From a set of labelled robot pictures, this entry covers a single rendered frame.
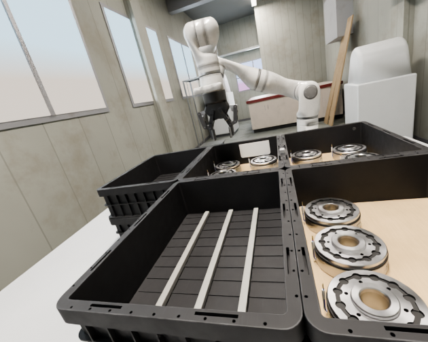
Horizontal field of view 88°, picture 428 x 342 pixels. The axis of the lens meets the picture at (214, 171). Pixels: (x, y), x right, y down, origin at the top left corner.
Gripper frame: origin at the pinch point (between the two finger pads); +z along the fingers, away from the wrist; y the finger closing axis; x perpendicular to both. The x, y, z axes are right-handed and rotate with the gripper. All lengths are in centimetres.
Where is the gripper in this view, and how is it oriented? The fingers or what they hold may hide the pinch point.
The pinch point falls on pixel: (222, 134)
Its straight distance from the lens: 77.4
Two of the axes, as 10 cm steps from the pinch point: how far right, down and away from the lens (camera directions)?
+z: 2.1, 9.3, 3.1
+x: -2.3, 3.6, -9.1
